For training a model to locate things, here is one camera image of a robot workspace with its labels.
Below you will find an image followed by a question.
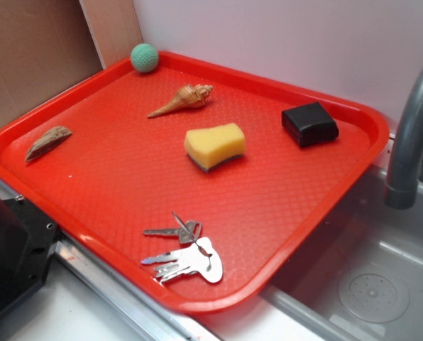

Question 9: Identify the green textured ball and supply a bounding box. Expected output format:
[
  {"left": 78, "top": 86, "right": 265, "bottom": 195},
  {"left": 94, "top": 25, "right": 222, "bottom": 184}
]
[{"left": 130, "top": 43, "right": 159, "bottom": 73}]

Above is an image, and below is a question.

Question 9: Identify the small silver key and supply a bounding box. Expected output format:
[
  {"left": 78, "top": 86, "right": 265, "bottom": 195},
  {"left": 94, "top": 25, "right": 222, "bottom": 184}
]
[{"left": 143, "top": 220, "right": 202, "bottom": 244}]

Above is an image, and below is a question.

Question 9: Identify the brown cardboard panel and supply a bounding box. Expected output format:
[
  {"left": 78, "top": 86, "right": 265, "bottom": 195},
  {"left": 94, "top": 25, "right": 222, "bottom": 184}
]
[{"left": 0, "top": 1, "right": 143, "bottom": 128}]

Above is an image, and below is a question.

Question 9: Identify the red plastic tray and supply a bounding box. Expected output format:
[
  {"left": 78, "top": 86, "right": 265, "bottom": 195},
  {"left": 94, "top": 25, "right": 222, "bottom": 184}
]
[{"left": 0, "top": 53, "right": 389, "bottom": 315}]

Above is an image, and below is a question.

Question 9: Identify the brown wood piece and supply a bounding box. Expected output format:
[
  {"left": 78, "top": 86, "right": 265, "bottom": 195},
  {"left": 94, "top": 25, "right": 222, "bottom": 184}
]
[{"left": 25, "top": 126, "right": 72, "bottom": 162}]

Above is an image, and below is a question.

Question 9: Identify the grey faucet spout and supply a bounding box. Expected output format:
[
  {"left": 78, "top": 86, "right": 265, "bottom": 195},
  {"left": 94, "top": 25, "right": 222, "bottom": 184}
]
[{"left": 384, "top": 69, "right": 423, "bottom": 210}]

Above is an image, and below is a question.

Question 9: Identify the tan spiral seashell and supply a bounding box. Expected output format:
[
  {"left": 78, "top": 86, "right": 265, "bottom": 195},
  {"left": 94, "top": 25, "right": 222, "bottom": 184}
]
[{"left": 147, "top": 84, "right": 214, "bottom": 119}]

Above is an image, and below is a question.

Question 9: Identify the grey plastic sink basin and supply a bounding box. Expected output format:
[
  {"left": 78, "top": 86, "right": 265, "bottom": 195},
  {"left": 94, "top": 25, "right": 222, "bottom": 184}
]
[{"left": 261, "top": 167, "right": 423, "bottom": 340}]

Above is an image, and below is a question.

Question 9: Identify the black rectangular box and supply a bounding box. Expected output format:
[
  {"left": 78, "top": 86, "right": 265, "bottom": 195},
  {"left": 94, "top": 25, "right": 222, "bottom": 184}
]
[{"left": 281, "top": 102, "right": 339, "bottom": 148}]

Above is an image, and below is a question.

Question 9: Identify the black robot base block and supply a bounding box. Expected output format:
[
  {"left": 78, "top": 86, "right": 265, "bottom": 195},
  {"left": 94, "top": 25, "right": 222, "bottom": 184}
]
[{"left": 0, "top": 198, "right": 59, "bottom": 319}]

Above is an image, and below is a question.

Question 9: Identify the silver key bunch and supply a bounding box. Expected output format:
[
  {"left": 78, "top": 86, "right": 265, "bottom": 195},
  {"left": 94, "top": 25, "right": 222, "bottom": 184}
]
[{"left": 141, "top": 237, "right": 224, "bottom": 283}]

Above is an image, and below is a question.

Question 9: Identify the yellow sponge with grey base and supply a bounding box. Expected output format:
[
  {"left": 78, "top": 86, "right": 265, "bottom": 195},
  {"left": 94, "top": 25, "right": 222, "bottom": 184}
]
[{"left": 184, "top": 123, "right": 246, "bottom": 172}]

